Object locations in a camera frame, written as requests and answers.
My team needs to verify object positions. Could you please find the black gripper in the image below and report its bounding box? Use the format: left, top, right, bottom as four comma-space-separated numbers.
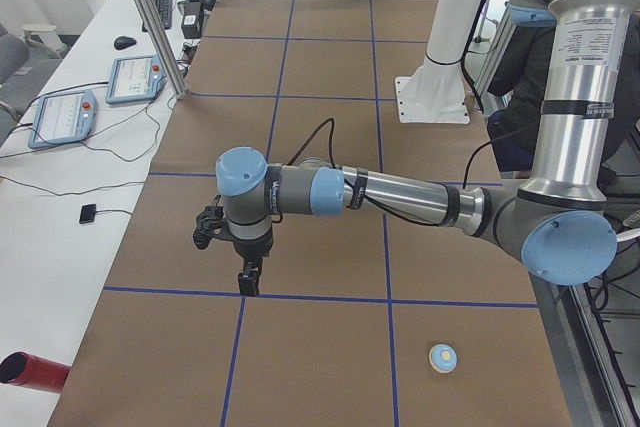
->
193, 195, 273, 296

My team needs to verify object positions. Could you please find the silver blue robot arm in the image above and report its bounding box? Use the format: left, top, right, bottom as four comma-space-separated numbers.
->
193, 0, 639, 296

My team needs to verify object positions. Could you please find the brown paper table mat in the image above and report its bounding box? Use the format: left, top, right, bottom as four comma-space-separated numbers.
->
51, 0, 571, 426

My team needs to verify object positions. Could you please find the small black square device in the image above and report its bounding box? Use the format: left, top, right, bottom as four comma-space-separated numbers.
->
79, 203, 97, 225

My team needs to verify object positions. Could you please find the far blue teach pendant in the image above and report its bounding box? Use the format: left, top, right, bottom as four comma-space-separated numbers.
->
105, 55, 166, 105

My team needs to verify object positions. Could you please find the blue teach pendant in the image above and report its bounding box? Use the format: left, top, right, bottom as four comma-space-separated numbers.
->
28, 90, 98, 149
105, 55, 166, 105

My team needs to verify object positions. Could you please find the near blue teach pendant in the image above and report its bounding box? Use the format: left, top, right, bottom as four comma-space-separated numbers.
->
28, 90, 98, 149

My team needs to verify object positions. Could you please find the red cylinder tube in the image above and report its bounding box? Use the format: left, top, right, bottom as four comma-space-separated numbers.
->
1, 352, 70, 394

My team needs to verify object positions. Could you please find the black power adapter box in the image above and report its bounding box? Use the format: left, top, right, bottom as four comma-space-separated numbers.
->
181, 2, 204, 39

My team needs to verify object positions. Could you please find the black computer mouse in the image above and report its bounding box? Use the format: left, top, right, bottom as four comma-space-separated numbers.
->
113, 36, 137, 51

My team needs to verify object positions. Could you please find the black keyboard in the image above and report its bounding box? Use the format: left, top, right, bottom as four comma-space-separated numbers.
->
153, 0, 173, 30

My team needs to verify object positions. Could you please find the grey office chair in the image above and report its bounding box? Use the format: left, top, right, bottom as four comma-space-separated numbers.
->
1, 26, 62, 143

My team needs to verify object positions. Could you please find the seated person in black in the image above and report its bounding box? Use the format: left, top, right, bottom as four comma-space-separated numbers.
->
487, 15, 639, 172

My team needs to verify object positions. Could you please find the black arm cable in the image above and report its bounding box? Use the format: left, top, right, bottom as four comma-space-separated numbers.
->
279, 117, 496, 228

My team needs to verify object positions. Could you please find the white camera stand pillar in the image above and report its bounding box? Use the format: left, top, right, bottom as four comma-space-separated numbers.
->
395, 0, 482, 125

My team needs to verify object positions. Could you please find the aluminium frame post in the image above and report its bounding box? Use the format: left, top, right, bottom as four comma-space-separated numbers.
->
134, 0, 187, 99

